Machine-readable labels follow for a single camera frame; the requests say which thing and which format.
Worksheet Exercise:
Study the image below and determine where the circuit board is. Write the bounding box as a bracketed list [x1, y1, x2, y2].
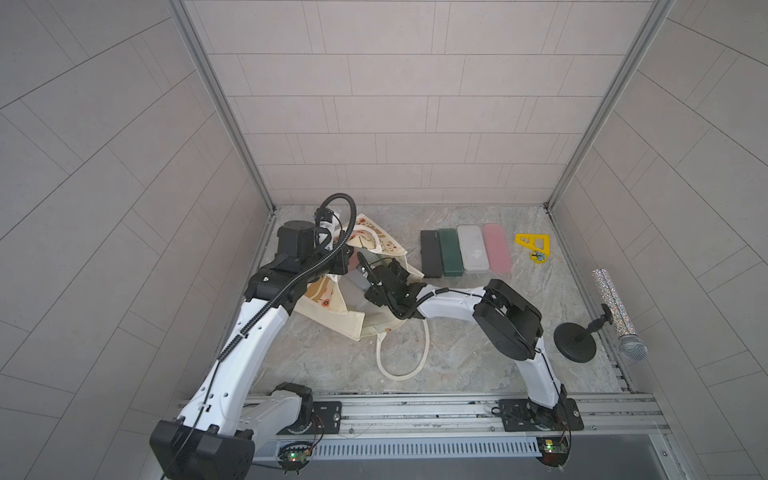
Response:
[277, 441, 314, 474]
[536, 437, 571, 468]

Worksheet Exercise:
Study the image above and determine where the floral canvas tote bag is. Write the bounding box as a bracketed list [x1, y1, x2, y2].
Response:
[292, 212, 432, 383]

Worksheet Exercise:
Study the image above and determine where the dark green pencil case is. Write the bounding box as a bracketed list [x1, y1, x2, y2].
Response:
[438, 228, 464, 277]

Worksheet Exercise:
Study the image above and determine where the black microphone stand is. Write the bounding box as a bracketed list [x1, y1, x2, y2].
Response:
[553, 303, 613, 364]

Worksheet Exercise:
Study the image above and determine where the black pencil case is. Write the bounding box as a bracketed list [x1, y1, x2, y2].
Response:
[420, 230, 443, 278]

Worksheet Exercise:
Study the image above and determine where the glittery silver microphone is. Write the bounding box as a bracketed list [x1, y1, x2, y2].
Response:
[592, 269, 648, 362]

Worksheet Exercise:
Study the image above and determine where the right circuit board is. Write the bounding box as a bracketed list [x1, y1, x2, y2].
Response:
[536, 437, 571, 468]

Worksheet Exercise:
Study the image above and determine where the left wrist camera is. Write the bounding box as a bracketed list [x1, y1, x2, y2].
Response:
[314, 206, 340, 234]

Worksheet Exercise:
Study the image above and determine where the white grey pencil case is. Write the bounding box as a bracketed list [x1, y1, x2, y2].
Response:
[456, 225, 490, 274]

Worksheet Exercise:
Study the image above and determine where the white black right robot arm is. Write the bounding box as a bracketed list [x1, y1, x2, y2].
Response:
[357, 253, 568, 430]

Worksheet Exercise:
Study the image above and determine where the aluminium mounting rail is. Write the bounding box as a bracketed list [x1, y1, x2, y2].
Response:
[239, 392, 670, 442]

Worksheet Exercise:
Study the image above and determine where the pink pencil case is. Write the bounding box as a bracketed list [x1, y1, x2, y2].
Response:
[481, 223, 512, 275]

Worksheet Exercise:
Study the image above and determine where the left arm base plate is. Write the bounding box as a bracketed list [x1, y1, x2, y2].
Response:
[279, 401, 342, 436]

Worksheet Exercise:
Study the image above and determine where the yellow triangular wooden toy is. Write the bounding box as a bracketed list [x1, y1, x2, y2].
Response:
[514, 233, 551, 264]

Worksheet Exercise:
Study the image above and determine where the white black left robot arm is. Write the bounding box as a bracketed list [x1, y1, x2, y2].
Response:
[149, 209, 352, 479]

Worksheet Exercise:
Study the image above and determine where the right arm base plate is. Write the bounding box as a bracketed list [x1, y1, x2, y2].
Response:
[492, 398, 584, 432]

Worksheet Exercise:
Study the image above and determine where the left circuit board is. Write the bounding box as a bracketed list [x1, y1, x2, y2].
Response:
[277, 441, 314, 474]

